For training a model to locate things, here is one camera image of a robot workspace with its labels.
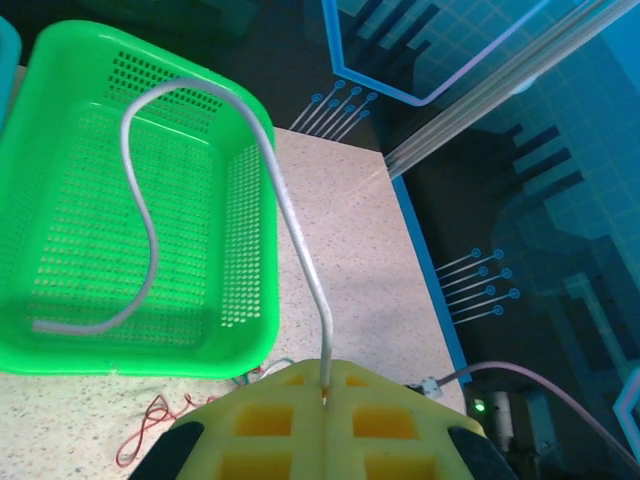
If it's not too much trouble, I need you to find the blue table edge strip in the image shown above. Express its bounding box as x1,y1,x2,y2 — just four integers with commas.
392,174,474,391

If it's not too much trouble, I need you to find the green plastic mesh basket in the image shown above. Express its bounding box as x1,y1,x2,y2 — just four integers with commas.
0,19,281,380

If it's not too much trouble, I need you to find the teal plastic mesh basket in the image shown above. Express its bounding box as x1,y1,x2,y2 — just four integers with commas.
0,14,23,134

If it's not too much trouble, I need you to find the aluminium frame post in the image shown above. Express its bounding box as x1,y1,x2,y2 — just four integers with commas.
385,0,640,181

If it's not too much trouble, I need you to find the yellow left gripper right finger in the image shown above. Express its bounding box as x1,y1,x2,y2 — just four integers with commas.
324,359,485,480

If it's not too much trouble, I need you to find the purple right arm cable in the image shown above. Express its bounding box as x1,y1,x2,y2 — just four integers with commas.
437,360,640,474

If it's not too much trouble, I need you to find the white cable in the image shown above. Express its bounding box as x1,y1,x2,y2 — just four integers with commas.
32,78,335,394

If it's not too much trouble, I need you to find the red thin cable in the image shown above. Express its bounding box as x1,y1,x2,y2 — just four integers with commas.
115,393,221,469

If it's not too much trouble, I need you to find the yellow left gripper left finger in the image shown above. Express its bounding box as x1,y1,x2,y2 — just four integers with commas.
169,359,327,480

